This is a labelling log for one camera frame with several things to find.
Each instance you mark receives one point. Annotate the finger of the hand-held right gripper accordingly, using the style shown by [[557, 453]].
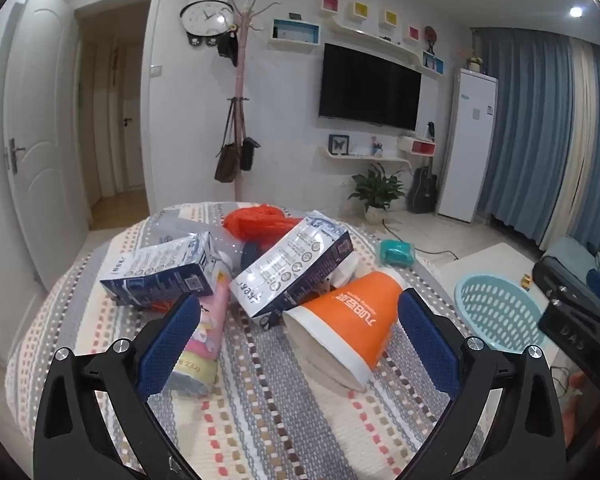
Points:
[[562, 280]]

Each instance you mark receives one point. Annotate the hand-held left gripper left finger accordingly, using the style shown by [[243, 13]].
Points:
[[170, 345]]

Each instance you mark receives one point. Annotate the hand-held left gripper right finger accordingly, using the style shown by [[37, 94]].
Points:
[[427, 345]]

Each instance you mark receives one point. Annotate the light blue plastic basket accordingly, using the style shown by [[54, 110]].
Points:
[[500, 310]]

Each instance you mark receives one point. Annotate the orange paper cup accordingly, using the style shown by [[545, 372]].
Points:
[[350, 320]]

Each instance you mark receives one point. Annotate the teal sofa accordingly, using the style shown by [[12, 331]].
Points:
[[572, 252]]

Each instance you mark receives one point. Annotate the small yellow toy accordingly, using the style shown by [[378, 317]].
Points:
[[527, 281]]

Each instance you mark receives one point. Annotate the pink yellow snack packet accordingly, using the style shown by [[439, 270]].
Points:
[[210, 330]]

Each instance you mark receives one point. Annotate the blue white milk carton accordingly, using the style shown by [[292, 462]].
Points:
[[150, 270], [285, 270]]

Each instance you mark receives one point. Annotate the teal tissue pack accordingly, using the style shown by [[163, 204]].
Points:
[[397, 253]]

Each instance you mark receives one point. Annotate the clear plastic bag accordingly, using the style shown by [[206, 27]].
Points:
[[180, 227]]

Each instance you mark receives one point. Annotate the dark blue pouch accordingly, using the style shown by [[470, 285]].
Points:
[[249, 255]]

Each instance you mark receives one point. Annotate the striped woven blanket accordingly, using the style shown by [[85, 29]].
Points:
[[290, 410]]

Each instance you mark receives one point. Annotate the blue beige curtain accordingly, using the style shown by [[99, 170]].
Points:
[[540, 135]]

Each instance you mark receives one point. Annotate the orange plastic bag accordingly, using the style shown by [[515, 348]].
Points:
[[255, 222]]

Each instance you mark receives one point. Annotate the black guitar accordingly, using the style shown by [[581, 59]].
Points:
[[422, 190]]

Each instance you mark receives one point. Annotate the white tall appliance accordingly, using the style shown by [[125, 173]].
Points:
[[467, 145]]

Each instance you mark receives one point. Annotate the potted green plant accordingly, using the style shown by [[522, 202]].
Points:
[[377, 187]]

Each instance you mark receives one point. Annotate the brown hanging bag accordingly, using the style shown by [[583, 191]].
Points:
[[227, 162]]

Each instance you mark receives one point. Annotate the white red drawer box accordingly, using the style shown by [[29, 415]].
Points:
[[420, 146]]

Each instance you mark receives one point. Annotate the white curved low shelf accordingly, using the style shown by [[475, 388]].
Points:
[[365, 156]]

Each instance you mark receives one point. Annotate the small black speaker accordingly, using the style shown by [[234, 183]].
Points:
[[430, 130]]

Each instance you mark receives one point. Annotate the pen holder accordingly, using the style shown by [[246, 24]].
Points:
[[376, 147]]

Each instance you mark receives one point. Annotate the black hanging bag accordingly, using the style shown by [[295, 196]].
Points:
[[249, 152]]

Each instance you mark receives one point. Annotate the white hallway door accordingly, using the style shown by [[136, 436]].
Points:
[[132, 120]]

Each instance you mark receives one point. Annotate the flower vase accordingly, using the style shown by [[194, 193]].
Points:
[[475, 62]]

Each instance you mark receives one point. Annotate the white room door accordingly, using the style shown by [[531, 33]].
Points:
[[40, 135]]

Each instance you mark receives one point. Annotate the ceiling spot light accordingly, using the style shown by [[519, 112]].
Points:
[[576, 11]]

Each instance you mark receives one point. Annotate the pink coat rack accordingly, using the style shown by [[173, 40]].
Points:
[[240, 80]]

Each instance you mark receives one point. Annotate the red round paddle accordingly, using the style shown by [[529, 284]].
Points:
[[431, 33]]

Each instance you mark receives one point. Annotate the white curved long shelf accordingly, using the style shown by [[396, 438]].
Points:
[[375, 40]]

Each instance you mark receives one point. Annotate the butterfly picture frame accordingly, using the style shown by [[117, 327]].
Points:
[[339, 145]]

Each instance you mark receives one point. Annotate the black wall television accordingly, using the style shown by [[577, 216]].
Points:
[[370, 87]]

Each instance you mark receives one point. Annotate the white light switch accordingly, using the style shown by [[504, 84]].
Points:
[[155, 71]]

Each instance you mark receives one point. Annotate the pink square wall box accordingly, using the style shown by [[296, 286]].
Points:
[[330, 5], [413, 33]]

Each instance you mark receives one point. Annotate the yellow square wall box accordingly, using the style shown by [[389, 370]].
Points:
[[361, 11], [390, 18]]

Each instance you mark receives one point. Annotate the panda wall clock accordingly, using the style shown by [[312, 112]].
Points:
[[207, 17]]

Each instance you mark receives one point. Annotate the blue oblong wall shelf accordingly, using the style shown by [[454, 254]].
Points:
[[292, 32]]

